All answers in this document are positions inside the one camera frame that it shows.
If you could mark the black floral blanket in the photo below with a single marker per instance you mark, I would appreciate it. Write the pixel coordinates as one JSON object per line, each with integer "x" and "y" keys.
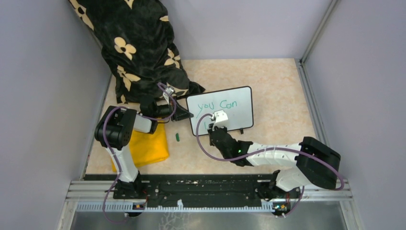
{"x": 137, "y": 42}

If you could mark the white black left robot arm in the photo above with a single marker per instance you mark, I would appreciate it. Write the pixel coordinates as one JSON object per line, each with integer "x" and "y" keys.
{"x": 114, "y": 131}

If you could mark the aluminium frame rail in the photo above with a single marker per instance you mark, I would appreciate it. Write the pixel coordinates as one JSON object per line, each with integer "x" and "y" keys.
{"x": 85, "y": 191}

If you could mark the white slotted cable duct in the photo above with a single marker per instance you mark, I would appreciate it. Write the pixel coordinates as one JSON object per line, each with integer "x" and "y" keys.
{"x": 93, "y": 206}

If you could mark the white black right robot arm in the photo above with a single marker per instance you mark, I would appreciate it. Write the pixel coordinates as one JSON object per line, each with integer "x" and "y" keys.
{"x": 307, "y": 162}

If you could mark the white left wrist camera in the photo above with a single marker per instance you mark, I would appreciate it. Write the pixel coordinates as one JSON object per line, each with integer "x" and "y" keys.
{"x": 167, "y": 94}

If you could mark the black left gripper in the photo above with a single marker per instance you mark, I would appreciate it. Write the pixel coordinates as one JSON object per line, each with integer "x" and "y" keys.
{"x": 180, "y": 113}

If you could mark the yellow folded cloth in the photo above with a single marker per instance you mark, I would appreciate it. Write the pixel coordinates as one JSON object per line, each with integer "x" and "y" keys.
{"x": 147, "y": 149}

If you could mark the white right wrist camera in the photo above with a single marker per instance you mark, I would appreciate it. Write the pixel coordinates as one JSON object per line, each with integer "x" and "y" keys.
{"x": 220, "y": 118}

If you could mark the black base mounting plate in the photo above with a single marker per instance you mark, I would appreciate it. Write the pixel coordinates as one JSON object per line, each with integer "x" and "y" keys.
{"x": 205, "y": 190}

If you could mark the white whiteboard black frame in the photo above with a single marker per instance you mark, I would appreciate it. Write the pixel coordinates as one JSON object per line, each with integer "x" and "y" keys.
{"x": 236, "y": 102}

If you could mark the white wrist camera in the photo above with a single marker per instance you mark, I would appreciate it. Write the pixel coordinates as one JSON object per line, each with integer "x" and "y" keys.
{"x": 220, "y": 118}
{"x": 167, "y": 94}

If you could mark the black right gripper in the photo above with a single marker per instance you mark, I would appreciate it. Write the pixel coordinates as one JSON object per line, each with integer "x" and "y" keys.
{"x": 211, "y": 143}

